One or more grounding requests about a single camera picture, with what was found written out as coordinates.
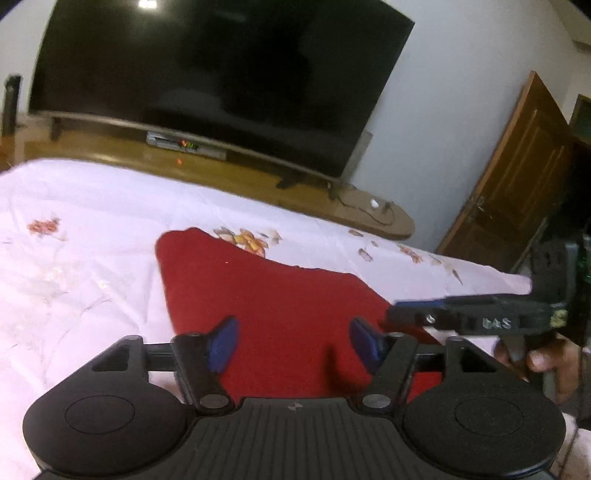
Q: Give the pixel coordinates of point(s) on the brown wooden door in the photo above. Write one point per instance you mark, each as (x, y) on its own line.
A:
(517, 184)

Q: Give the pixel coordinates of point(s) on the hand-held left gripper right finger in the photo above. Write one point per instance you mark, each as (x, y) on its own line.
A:
(364, 345)

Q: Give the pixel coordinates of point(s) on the person's right hand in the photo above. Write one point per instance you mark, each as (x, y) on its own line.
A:
(554, 364)

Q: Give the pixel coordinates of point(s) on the silver set-top box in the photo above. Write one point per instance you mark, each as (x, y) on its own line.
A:
(184, 145)

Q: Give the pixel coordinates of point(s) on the large black television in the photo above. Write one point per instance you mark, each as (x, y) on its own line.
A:
(207, 60)

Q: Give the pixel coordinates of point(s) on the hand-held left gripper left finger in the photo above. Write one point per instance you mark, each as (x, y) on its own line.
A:
(224, 342)

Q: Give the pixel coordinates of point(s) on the red sequined garment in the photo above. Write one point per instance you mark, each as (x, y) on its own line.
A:
(277, 300)

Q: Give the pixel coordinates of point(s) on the wooden television stand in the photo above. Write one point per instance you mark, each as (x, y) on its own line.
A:
(258, 177)

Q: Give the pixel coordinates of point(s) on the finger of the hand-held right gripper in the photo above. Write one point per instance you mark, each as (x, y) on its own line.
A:
(415, 314)

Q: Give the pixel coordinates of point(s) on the white floral bed sheet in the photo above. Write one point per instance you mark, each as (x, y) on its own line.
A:
(83, 277)

